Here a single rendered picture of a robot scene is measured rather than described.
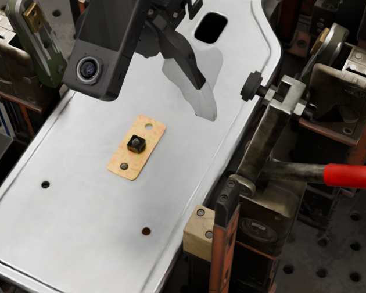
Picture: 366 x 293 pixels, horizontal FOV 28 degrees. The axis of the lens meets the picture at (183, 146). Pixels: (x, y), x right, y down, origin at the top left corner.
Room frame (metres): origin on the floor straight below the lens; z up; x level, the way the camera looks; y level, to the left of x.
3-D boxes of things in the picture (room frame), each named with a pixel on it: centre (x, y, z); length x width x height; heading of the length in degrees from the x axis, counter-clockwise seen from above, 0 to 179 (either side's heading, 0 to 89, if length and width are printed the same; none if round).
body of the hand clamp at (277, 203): (0.36, -0.09, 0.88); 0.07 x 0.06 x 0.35; 63
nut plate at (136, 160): (0.43, 0.05, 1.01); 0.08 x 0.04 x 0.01; 153
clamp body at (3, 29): (0.58, 0.21, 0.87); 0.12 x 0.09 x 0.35; 63
